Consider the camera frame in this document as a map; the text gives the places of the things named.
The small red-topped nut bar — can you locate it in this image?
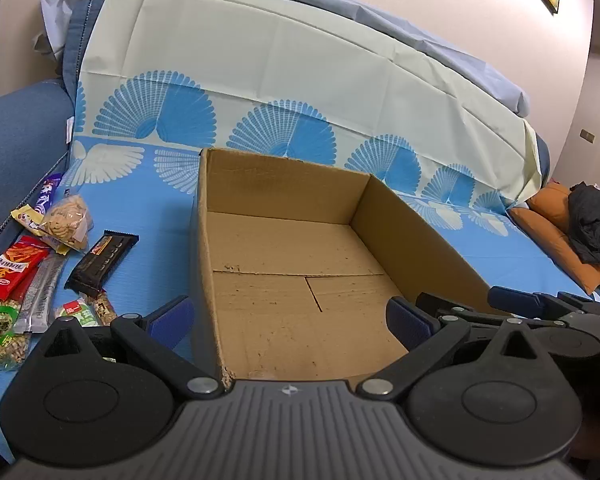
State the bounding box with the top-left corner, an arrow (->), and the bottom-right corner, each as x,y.
86,290 -> 118,326

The black chocolate bar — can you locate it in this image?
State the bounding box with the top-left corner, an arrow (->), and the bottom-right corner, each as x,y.
65,230 -> 140,298

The silver snack packet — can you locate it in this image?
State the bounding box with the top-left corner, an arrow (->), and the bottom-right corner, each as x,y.
14,254 -> 66,335

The clear bag of cookies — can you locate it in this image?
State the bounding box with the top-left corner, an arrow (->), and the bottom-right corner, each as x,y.
40,195 -> 93,252

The round puffed grain cake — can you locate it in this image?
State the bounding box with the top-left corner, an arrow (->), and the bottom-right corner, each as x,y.
0,300 -> 30,370

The red spicy strip packet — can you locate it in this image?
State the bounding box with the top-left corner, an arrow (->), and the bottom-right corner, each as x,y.
0,235 -> 50,300

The yellow snack bar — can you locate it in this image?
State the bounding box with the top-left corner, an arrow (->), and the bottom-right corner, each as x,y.
10,205 -> 70,256

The purple candy bar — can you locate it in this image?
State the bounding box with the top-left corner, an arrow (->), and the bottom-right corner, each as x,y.
33,174 -> 64,214

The green rice cracker packet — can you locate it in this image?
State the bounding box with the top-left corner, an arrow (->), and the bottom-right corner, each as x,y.
54,297 -> 117,363

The orange cushion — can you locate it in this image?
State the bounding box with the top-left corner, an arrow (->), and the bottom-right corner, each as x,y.
508,182 -> 600,295

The black jacket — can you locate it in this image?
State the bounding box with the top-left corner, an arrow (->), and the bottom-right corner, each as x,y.
568,182 -> 600,264

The cardboard box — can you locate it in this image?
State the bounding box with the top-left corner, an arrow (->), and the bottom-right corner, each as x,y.
196,148 -> 489,384

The blue patterned sofa cover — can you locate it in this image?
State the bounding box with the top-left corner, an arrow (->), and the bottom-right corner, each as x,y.
0,0 -> 594,463

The wall switch plate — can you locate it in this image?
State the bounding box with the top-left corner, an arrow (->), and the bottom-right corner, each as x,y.
580,129 -> 595,143

